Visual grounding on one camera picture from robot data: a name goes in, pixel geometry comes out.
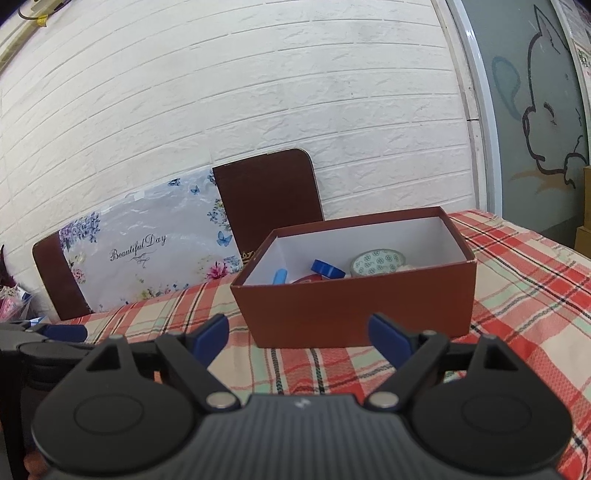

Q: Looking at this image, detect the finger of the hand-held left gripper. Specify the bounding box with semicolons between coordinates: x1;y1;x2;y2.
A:
0;322;88;344

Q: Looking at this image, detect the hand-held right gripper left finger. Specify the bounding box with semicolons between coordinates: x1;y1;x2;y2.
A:
85;315;241;411

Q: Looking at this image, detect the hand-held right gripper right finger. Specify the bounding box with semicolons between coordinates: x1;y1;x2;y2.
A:
365;313;520;411

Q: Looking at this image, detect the brown cardboard box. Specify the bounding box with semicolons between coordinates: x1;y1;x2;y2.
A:
230;206;478;349

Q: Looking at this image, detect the green patterned tape roll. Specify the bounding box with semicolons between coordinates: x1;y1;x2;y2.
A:
349;248;408;278

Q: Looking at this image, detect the blue tape roll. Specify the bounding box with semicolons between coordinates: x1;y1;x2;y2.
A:
310;259;346;280

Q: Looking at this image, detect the pile of colourful packets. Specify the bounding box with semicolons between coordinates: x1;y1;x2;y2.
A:
0;244;34;324

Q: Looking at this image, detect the floral plastic bag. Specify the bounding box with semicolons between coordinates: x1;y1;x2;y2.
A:
59;168;244;312

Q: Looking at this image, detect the plaid tablecloth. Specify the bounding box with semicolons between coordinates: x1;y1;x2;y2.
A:
0;210;591;480

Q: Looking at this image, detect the brown chair with gold ornament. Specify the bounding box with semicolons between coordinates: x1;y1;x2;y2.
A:
212;148;325;274

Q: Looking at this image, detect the glass door with cartoon drawing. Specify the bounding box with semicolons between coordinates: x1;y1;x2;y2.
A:
445;0;591;245

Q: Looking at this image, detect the black cable with yellow tag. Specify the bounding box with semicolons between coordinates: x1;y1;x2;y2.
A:
17;0;70;27

